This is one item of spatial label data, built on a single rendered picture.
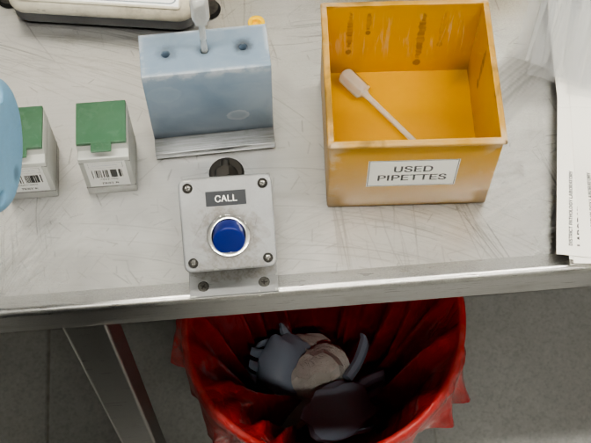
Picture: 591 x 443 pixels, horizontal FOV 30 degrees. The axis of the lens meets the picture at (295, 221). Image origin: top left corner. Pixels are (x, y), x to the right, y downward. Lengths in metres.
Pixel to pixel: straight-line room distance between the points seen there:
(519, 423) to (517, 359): 0.11
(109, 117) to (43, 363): 0.99
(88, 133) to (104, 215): 0.08
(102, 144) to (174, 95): 0.07
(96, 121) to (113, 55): 0.13
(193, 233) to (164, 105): 0.12
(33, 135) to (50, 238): 0.09
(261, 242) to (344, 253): 0.09
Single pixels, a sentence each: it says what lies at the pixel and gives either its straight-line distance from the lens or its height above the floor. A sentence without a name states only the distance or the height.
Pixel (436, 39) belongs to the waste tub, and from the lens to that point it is 0.94.
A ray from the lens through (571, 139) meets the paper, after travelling 0.95.
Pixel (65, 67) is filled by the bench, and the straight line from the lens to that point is 1.00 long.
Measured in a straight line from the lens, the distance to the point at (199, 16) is 0.82.
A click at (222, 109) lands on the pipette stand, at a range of 0.90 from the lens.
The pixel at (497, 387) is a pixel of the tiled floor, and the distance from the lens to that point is 1.79.
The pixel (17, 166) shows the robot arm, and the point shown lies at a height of 1.16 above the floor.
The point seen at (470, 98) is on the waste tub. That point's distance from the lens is 0.96.
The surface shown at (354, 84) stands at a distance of 0.94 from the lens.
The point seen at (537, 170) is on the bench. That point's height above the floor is 0.87.
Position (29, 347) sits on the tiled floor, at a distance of 1.84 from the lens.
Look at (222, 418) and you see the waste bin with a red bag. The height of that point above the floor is 0.44.
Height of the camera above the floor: 1.68
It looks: 63 degrees down
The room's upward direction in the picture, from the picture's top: straight up
